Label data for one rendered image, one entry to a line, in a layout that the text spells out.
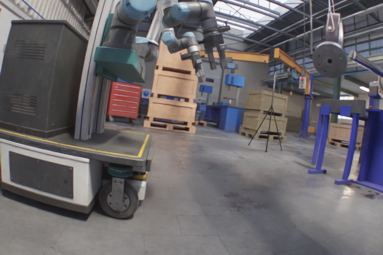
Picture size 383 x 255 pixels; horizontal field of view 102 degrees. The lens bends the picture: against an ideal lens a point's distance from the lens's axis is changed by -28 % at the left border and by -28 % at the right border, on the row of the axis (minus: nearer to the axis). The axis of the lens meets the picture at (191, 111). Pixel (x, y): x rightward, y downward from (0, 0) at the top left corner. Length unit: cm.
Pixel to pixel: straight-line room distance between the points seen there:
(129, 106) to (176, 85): 120
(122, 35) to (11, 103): 61
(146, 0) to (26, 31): 61
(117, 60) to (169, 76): 421
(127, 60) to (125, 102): 420
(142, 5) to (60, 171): 69
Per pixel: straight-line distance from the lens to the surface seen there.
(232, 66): 792
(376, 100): 266
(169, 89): 498
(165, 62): 507
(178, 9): 88
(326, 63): 122
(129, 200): 96
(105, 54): 84
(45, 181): 96
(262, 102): 591
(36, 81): 102
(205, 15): 95
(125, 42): 86
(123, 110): 501
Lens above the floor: 53
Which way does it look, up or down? level
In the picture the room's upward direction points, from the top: 8 degrees clockwise
